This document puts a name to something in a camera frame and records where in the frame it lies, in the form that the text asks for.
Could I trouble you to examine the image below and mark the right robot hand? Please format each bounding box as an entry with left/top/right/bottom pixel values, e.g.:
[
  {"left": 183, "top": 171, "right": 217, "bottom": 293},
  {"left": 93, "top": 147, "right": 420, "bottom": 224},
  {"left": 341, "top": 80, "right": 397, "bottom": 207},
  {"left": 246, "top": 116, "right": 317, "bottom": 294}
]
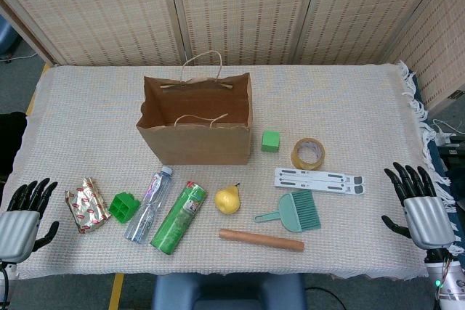
[{"left": 381, "top": 161, "right": 457, "bottom": 251}]

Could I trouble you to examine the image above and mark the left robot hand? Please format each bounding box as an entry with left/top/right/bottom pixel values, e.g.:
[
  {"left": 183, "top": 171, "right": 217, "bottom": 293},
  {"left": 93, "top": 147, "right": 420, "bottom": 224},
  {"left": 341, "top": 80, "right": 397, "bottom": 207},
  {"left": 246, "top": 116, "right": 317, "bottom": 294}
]
[{"left": 0, "top": 177, "right": 60, "bottom": 264}]

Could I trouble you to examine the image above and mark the gold red foil snack packet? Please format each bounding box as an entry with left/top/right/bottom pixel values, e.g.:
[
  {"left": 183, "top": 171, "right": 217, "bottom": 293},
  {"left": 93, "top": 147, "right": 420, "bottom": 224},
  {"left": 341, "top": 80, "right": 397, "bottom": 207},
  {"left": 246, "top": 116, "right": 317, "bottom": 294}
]
[{"left": 64, "top": 176, "right": 112, "bottom": 234}]

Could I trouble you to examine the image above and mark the green plastic grid box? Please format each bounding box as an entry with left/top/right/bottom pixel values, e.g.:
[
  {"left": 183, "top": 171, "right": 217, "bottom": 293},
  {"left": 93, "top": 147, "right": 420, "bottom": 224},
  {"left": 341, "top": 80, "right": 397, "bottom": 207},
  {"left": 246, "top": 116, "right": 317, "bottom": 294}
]
[{"left": 108, "top": 192, "right": 141, "bottom": 223}]

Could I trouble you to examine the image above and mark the clear plastic water bottle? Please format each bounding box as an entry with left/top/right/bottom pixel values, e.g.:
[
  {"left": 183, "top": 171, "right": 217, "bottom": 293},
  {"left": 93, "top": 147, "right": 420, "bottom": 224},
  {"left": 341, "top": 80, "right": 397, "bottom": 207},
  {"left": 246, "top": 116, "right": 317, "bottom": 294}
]
[{"left": 124, "top": 166, "right": 173, "bottom": 245}]

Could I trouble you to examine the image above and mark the green chips can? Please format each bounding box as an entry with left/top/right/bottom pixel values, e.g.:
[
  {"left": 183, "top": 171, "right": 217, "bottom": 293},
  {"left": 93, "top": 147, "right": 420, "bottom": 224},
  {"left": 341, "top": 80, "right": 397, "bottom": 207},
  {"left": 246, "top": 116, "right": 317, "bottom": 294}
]
[{"left": 150, "top": 180, "right": 209, "bottom": 255}]

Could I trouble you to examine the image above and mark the brown paper bag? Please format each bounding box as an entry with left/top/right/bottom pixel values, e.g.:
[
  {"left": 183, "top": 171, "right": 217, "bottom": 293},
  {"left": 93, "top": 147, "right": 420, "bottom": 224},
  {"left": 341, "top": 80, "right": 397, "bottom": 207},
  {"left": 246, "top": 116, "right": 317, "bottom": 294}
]
[{"left": 136, "top": 51, "right": 254, "bottom": 166}]

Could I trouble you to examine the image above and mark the black equipment box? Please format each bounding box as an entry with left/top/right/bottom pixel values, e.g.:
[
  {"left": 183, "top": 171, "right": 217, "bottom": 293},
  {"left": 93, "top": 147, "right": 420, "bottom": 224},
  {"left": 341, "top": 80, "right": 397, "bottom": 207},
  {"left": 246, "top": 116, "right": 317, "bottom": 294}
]
[{"left": 437, "top": 135, "right": 465, "bottom": 181}]

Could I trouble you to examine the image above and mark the blue under cloth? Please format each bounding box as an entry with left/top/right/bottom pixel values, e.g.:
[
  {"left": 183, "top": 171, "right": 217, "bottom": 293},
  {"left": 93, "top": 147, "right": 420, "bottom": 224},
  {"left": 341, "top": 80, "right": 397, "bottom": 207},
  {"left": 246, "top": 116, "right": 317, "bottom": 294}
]
[{"left": 412, "top": 70, "right": 465, "bottom": 253}]

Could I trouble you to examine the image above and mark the white woven tablecloth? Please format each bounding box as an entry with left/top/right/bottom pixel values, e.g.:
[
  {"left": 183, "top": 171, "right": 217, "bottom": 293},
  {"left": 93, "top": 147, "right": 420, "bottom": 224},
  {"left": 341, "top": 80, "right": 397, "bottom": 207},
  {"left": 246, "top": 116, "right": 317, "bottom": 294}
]
[{"left": 7, "top": 61, "right": 458, "bottom": 282}]

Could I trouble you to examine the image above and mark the teal mini brush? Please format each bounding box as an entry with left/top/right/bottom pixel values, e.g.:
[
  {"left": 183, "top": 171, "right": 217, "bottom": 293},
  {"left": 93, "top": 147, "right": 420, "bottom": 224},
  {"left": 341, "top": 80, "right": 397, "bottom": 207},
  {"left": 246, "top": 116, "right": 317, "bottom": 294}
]
[{"left": 254, "top": 189, "right": 322, "bottom": 233}]

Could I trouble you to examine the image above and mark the yellow packing tape roll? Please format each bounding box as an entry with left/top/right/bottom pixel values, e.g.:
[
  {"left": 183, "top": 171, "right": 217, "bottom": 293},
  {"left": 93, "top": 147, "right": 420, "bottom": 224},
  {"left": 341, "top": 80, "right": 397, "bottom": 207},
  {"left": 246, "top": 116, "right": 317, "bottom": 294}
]
[{"left": 290, "top": 137, "right": 326, "bottom": 171}]

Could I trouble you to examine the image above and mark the wooden rolling pin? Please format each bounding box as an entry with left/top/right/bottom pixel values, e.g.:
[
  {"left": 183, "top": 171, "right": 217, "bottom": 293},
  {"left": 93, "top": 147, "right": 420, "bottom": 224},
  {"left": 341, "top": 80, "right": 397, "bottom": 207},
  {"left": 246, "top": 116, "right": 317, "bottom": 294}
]
[{"left": 218, "top": 228, "right": 305, "bottom": 253}]

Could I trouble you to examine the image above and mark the green cube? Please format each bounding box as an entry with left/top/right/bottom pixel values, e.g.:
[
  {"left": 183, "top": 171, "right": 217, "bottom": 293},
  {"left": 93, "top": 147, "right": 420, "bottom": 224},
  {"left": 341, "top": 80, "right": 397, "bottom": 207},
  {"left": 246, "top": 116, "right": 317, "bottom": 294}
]
[{"left": 261, "top": 130, "right": 281, "bottom": 153}]

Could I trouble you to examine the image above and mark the blue office chair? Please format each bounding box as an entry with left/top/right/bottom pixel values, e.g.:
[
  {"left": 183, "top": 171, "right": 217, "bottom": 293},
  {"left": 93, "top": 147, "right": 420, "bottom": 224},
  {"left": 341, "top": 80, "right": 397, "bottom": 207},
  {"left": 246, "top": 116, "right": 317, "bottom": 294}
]
[{"left": 0, "top": 15, "right": 19, "bottom": 62}]

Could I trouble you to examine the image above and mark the yellow apple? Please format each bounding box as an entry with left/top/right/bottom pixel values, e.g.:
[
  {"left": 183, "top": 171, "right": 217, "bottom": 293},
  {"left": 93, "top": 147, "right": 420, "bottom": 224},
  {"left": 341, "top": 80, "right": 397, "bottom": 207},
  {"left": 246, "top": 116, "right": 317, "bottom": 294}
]
[{"left": 214, "top": 182, "right": 242, "bottom": 214}]

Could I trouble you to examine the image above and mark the blue padded seat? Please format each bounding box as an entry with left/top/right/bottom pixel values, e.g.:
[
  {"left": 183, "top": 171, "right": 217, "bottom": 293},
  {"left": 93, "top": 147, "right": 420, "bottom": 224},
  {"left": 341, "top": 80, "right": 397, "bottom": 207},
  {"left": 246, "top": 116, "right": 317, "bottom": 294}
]
[{"left": 151, "top": 272, "right": 307, "bottom": 310}]

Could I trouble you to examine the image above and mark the woven folding screen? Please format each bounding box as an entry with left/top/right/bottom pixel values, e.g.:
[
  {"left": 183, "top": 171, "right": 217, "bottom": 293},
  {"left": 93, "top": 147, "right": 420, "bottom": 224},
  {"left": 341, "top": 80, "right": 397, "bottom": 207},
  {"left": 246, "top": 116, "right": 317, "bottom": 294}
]
[{"left": 0, "top": 0, "right": 465, "bottom": 111}]

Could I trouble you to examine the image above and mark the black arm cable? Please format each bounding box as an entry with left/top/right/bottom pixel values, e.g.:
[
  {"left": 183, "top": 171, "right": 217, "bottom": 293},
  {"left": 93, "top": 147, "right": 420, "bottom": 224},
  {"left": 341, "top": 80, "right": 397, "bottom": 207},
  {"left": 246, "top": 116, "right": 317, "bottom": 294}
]
[{"left": 0, "top": 264, "right": 11, "bottom": 310}]

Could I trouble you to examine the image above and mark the white plug with cable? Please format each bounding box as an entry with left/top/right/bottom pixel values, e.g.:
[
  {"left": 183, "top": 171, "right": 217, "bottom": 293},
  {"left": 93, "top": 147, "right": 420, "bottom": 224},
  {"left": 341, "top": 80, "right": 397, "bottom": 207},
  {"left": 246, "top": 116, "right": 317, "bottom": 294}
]
[{"left": 431, "top": 119, "right": 459, "bottom": 146}]

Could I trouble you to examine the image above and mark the grey plastic bracket plate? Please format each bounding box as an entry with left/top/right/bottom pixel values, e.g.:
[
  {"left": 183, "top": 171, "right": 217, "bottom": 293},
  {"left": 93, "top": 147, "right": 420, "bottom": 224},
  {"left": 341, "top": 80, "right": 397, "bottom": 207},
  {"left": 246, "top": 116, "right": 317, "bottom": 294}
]
[{"left": 272, "top": 167, "right": 365, "bottom": 196}]

